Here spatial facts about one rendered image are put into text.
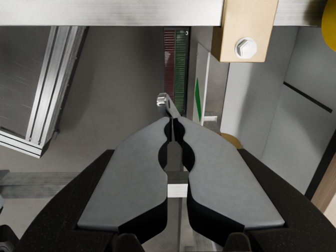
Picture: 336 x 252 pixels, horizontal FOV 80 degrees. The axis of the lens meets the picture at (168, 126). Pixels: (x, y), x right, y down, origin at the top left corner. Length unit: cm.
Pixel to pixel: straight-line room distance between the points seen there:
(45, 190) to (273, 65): 52
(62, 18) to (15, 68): 87
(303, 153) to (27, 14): 50
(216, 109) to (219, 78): 7
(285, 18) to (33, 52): 94
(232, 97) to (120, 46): 73
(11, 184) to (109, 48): 86
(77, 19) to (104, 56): 91
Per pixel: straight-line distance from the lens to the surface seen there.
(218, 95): 43
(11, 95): 118
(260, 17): 24
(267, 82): 55
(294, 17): 27
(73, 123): 136
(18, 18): 27
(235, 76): 51
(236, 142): 31
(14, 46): 108
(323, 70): 47
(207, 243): 52
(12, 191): 41
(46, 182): 38
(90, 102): 126
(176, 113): 15
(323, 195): 38
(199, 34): 39
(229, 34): 23
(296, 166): 53
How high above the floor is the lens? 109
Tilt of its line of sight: 60 degrees down
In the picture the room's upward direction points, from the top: 179 degrees clockwise
